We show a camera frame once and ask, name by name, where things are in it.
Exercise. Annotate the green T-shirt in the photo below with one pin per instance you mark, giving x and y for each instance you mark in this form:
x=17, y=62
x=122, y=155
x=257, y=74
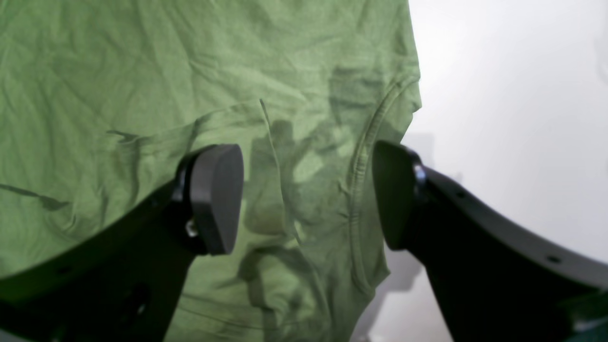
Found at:
x=101, y=98

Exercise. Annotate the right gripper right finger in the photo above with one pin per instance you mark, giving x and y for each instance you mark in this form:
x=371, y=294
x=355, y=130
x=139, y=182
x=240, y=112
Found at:
x=494, y=281

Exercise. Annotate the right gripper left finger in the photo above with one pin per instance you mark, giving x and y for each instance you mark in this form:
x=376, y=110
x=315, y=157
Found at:
x=123, y=284

